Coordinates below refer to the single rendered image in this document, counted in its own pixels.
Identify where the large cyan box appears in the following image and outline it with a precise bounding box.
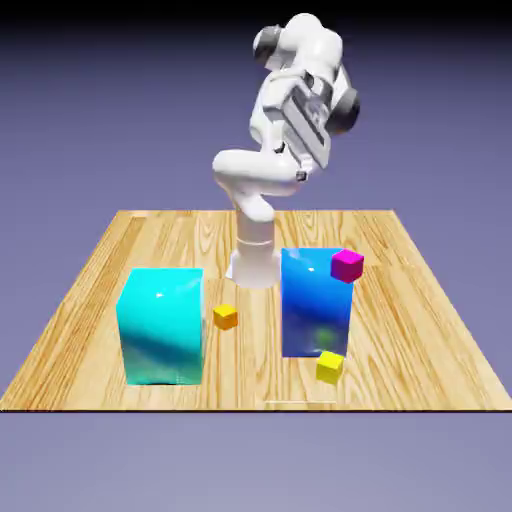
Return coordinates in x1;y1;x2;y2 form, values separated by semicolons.
115;266;206;387

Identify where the small orange cube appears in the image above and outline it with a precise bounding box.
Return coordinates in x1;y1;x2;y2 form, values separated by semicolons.
212;303;239;332

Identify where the small magenta cube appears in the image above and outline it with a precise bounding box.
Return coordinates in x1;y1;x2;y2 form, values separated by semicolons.
330;248;366;285

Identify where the small yellow cube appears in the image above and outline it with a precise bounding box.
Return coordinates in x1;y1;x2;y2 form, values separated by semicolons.
315;350;346;386

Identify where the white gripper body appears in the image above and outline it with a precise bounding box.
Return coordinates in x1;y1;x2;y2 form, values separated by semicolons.
280;84;333;171

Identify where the large blue box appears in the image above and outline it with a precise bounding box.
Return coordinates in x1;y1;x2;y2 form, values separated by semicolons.
280;246;355;359

